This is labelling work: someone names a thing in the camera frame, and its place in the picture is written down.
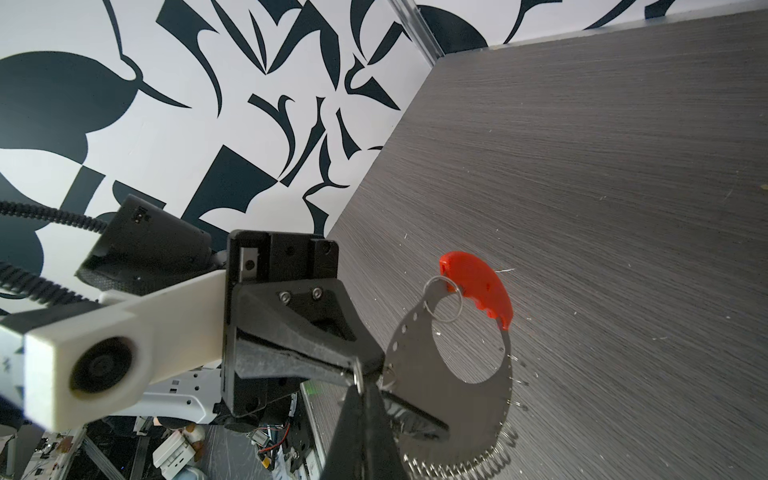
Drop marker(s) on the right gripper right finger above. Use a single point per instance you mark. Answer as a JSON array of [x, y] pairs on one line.
[[381, 456]]

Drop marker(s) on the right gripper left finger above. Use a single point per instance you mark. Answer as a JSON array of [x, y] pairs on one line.
[[345, 458]]

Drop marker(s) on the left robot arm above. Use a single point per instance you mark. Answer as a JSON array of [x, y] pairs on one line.
[[142, 250]]

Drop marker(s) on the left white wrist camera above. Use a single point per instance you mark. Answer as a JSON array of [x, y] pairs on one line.
[[98, 363]]

